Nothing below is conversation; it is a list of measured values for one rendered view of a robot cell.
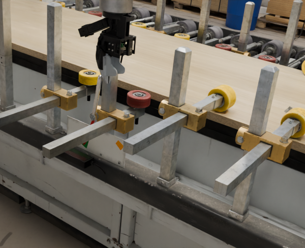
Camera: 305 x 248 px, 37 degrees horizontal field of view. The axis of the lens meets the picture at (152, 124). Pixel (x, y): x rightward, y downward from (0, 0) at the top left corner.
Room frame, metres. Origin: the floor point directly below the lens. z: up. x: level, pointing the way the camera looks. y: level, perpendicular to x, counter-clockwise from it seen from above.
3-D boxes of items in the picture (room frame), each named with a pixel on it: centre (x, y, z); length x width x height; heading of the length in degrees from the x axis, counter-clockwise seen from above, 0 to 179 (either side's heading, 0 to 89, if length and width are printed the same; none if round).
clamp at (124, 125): (1.33, 0.13, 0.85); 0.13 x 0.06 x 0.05; 57
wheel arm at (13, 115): (1.40, 0.36, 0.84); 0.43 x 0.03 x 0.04; 147
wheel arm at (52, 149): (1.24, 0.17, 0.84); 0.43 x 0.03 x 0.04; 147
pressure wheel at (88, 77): (1.57, 0.25, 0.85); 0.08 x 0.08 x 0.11
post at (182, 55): (1.21, -0.06, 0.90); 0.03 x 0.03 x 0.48; 57
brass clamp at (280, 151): (1.06, -0.29, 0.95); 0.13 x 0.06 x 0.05; 57
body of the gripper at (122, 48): (1.23, 0.13, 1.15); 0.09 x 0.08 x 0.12; 57
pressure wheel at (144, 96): (1.41, 0.06, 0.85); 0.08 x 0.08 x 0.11
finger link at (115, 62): (1.25, 0.12, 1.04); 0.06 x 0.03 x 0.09; 57
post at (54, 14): (1.48, 0.36, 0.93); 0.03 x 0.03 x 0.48; 57
